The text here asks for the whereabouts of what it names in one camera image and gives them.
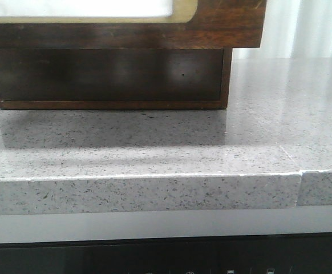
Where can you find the dark wooden drawer cabinet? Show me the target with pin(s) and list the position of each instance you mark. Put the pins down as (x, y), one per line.
(114, 79)

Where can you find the black appliance under counter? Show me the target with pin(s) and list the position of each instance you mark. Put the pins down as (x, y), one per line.
(287, 253)

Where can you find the wooden drawer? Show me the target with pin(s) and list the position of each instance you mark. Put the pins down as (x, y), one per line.
(215, 25)

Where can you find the white curtain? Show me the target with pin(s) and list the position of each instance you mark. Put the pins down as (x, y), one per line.
(294, 29)

